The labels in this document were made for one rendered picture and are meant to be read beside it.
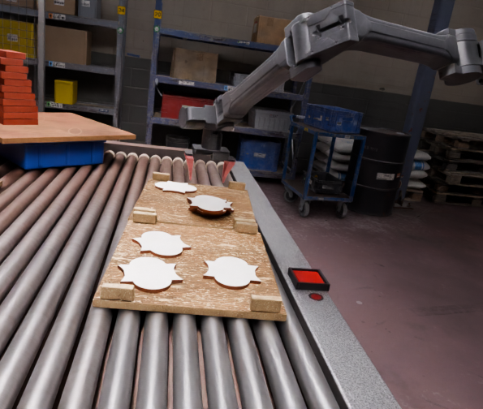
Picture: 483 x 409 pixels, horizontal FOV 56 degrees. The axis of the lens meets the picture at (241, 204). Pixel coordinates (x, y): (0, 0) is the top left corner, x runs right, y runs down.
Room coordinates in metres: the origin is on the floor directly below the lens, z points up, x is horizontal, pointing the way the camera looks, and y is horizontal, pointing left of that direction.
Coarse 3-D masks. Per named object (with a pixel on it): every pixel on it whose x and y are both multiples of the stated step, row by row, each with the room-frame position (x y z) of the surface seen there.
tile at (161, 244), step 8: (152, 232) 1.01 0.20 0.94; (160, 232) 1.02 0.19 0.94; (136, 240) 0.95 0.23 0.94; (144, 240) 0.96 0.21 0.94; (152, 240) 0.97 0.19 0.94; (160, 240) 0.97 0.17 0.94; (168, 240) 0.98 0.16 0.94; (176, 240) 0.99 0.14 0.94; (144, 248) 0.92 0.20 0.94; (152, 248) 0.92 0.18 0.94; (160, 248) 0.93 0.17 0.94; (168, 248) 0.93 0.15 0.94; (176, 248) 0.94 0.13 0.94; (184, 248) 0.96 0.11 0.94; (160, 256) 0.90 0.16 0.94; (168, 256) 0.90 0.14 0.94; (176, 256) 0.91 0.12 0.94
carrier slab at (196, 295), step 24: (120, 240) 0.96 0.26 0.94; (192, 240) 1.02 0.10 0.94; (216, 240) 1.04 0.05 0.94; (240, 240) 1.06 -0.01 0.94; (120, 264) 0.84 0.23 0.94; (192, 264) 0.89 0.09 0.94; (264, 264) 0.94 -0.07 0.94; (192, 288) 0.78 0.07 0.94; (216, 288) 0.80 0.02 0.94; (264, 288) 0.82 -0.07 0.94; (192, 312) 0.71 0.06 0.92; (216, 312) 0.72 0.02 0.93; (240, 312) 0.73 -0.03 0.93; (264, 312) 0.73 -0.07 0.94
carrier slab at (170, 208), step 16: (144, 192) 1.35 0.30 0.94; (160, 192) 1.37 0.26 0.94; (208, 192) 1.45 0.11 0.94; (224, 192) 1.48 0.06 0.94; (240, 192) 1.51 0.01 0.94; (160, 208) 1.22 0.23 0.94; (176, 208) 1.25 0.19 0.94; (240, 208) 1.33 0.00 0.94; (176, 224) 1.13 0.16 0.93; (192, 224) 1.13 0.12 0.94; (208, 224) 1.15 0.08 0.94; (224, 224) 1.17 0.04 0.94
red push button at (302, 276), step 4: (296, 272) 0.94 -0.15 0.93; (300, 272) 0.94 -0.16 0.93; (304, 272) 0.95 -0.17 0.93; (308, 272) 0.95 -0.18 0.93; (312, 272) 0.95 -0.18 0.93; (316, 272) 0.95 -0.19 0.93; (296, 276) 0.92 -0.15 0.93; (300, 276) 0.92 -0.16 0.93; (304, 276) 0.92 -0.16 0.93; (308, 276) 0.93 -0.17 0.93; (312, 276) 0.93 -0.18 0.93; (316, 276) 0.93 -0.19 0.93; (300, 280) 0.90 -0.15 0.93; (304, 280) 0.90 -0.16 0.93; (308, 280) 0.91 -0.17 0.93; (312, 280) 0.91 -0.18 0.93; (316, 280) 0.91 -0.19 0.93; (320, 280) 0.91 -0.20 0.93
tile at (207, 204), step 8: (192, 200) 1.23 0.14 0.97; (200, 200) 1.24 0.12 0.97; (208, 200) 1.25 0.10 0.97; (216, 200) 1.26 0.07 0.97; (224, 200) 1.27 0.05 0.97; (192, 208) 1.19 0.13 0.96; (200, 208) 1.18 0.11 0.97; (208, 208) 1.18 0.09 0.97; (216, 208) 1.19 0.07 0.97; (224, 208) 1.21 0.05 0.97
